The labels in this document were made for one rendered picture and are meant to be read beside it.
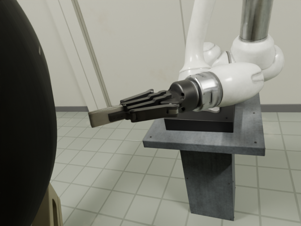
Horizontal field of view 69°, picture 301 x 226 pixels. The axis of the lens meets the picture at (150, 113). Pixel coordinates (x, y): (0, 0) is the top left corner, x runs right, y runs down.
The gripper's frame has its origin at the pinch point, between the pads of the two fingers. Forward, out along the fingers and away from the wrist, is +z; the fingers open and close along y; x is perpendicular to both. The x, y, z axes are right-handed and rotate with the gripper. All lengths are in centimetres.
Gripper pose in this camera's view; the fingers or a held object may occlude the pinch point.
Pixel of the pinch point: (106, 115)
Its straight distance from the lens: 45.7
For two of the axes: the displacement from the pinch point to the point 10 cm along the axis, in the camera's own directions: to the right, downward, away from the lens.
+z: -9.0, 2.4, -3.5
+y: 4.2, 3.6, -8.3
